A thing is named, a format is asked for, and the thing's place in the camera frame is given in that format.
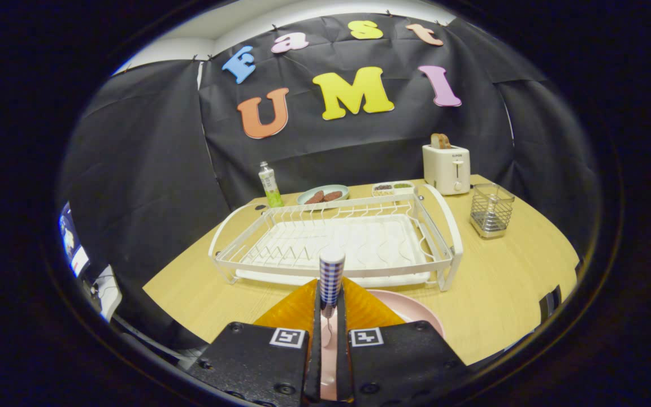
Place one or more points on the white divided sauce dish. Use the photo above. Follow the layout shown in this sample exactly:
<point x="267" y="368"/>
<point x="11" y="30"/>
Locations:
<point x="393" y="189"/>

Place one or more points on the toasted bread slice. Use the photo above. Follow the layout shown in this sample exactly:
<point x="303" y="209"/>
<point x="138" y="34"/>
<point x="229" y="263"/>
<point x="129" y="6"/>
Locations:
<point x="440" y="141"/>

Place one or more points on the light blue plate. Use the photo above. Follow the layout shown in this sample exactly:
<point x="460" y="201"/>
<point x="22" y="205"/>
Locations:
<point x="308" y="193"/>

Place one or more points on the white device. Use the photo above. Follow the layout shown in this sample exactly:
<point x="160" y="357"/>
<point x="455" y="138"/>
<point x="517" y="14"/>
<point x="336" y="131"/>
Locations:
<point x="109" y="291"/>

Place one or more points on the computer monitor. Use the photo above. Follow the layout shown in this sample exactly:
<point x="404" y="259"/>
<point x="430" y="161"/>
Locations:
<point x="74" y="243"/>

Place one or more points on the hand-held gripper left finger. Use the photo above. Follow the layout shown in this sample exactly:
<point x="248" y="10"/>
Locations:
<point x="252" y="364"/>

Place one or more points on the black chair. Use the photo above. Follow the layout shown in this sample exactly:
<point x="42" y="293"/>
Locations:
<point x="551" y="302"/>

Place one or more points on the black backdrop cloth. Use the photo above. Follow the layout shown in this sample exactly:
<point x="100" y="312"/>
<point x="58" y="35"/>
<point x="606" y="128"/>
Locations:
<point x="150" y="181"/>

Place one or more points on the white toaster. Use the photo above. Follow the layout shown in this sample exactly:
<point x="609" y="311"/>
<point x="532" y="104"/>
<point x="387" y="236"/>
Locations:
<point x="444" y="169"/>

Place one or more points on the pink plate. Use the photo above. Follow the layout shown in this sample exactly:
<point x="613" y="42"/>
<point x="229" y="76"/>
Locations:
<point x="410" y="311"/>

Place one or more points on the brown sausage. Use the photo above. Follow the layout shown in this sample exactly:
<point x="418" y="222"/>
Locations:
<point x="333" y="195"/>
<point x="314" y="198"/>

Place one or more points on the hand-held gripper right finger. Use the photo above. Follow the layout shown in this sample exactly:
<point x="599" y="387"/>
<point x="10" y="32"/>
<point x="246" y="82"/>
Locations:
<point x="404" y="364"/>

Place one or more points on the green drink bottle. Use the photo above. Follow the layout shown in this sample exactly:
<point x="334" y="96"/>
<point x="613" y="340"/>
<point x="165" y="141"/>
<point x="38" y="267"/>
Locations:
<point x="270" y="186"/>

